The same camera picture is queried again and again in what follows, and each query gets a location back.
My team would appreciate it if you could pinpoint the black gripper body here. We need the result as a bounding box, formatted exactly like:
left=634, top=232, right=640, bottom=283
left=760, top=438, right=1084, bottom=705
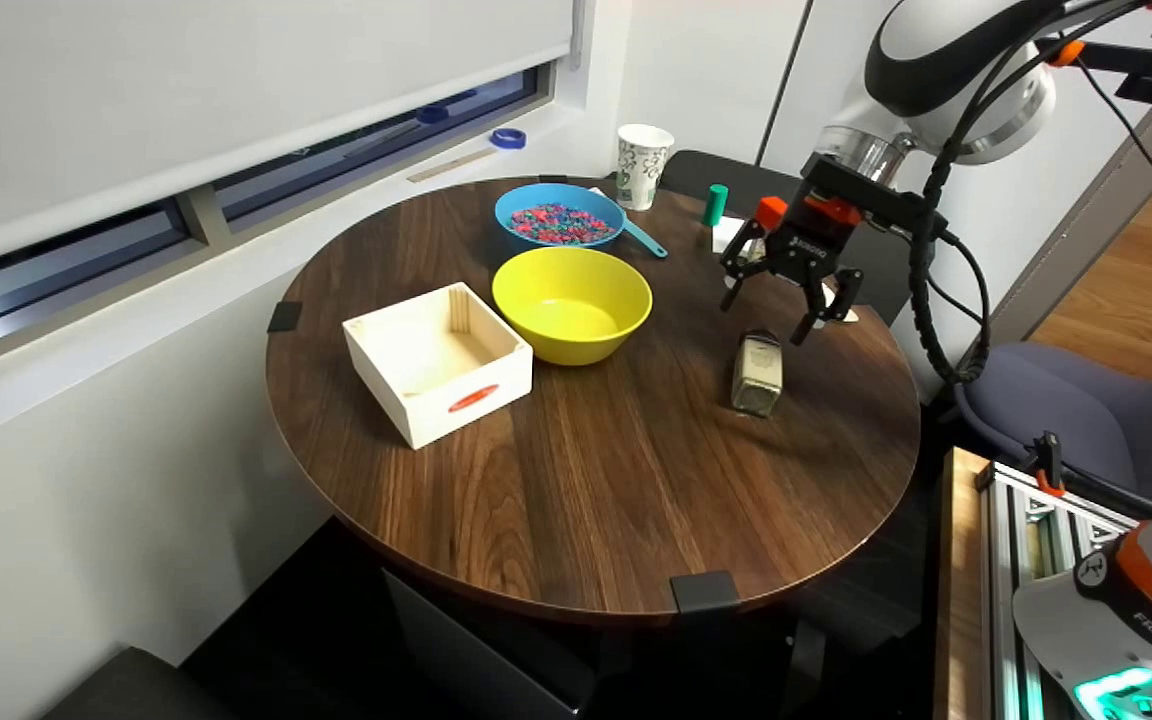
left=746, top=196, right=864, bottom=287

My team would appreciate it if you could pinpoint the small brown block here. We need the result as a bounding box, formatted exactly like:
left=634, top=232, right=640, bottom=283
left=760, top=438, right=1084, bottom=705
left=727, top=328, right=790, bottom=420

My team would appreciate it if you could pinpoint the spice bottle with green lid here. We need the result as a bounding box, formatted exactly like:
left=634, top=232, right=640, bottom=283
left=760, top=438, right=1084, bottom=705
left=698, top=178, right=735, bottom=255

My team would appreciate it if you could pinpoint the white paper cup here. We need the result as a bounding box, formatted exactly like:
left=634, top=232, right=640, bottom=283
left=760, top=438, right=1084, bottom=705
left=610, top=120, right=679, bottom=216

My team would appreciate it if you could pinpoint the yellow bowl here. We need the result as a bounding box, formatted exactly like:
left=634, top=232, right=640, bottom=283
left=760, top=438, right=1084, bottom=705
left=489, top=245, right=655, bottom=371

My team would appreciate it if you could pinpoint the blue bowl with candies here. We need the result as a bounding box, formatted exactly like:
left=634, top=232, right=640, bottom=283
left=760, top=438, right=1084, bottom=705
left=493, top=178, right=632, bottom=255

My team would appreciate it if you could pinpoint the grey upholstered chair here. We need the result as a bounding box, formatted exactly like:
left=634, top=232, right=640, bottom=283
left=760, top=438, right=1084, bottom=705
left=952, top=334, right=1152, bottom=517

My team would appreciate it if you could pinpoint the white wooden box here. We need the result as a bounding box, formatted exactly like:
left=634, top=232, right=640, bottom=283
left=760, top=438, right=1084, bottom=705
left=340, top=281, right=536, bottom=452

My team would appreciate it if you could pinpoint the white window blind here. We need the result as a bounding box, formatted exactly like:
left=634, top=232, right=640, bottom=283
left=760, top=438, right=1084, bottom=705
left=0, top=0, right=576, bottom=281

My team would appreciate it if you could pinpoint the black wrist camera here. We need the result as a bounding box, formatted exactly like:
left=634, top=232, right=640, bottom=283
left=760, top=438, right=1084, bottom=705
left=801, top=150, right=949, bottom=247

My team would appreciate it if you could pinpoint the aluminium robot stand frame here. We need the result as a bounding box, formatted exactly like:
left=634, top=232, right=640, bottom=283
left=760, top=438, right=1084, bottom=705
left=932, top=431, right=1149, bottom=720

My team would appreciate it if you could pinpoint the dark table pedestal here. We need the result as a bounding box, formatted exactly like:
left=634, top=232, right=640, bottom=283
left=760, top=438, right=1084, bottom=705
left=381, top=568, right=832, bottom=720

